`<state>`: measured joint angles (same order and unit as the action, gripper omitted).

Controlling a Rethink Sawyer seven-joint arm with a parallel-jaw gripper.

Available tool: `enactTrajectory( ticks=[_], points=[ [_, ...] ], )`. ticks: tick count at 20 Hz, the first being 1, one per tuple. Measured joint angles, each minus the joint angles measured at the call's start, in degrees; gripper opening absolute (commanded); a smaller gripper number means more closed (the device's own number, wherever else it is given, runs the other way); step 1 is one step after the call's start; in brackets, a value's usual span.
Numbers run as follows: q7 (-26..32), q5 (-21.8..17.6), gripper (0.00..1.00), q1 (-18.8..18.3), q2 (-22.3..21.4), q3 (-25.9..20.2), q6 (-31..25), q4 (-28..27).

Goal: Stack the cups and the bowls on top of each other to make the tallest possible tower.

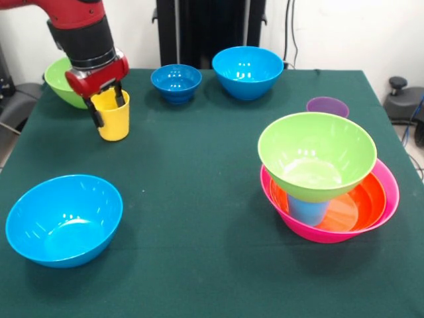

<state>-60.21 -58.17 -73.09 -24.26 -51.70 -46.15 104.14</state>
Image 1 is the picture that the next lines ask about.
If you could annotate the light blue plastic cup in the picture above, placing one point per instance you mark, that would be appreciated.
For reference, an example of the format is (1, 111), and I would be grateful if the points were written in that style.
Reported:
(308, 213)

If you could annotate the orange plastic bowl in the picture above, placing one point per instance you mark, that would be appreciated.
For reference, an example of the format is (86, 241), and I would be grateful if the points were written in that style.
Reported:
(364, 208)

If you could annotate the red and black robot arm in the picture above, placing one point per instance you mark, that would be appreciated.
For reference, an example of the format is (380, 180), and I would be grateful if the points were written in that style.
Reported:
(73, 30)

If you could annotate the small dark blue bowl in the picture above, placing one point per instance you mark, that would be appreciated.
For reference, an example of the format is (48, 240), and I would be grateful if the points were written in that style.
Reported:
(176, 83)

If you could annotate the green plastic bowl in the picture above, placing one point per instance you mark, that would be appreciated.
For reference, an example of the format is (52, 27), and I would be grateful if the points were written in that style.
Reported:
(59, 83)
(318, 142)

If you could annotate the grey chair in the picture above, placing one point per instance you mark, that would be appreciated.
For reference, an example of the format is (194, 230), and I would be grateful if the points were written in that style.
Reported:
(16, 106)

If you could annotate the purple plastic cup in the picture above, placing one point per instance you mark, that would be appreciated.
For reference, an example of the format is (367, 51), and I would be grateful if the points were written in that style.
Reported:
(326, 104)

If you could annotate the yellow plastic cup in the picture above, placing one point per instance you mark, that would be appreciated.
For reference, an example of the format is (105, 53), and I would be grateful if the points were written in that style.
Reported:
(114, 124)

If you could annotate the black equipment with knob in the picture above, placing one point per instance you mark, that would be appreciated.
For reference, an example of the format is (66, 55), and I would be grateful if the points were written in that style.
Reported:
(404, 102)

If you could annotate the black device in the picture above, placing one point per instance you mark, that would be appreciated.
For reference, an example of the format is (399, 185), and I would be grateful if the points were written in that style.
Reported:
(4, 79)

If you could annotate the large pink plastic bowl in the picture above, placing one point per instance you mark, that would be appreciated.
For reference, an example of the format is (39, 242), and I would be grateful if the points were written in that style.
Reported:
(318, 236)

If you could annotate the dark green tablecloth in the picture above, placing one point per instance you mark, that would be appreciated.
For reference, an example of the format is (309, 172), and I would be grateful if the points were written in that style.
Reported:
(198, 215)

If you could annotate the light blue plastic bowl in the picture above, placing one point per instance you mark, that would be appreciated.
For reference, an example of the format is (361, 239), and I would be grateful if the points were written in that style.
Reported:
(247, 74)
(63, 225)

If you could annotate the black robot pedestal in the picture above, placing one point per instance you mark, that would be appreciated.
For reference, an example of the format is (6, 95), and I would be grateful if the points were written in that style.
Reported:
(198, 33)

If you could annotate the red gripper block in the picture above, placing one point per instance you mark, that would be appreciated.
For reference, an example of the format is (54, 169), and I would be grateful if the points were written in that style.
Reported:
(96, 79)

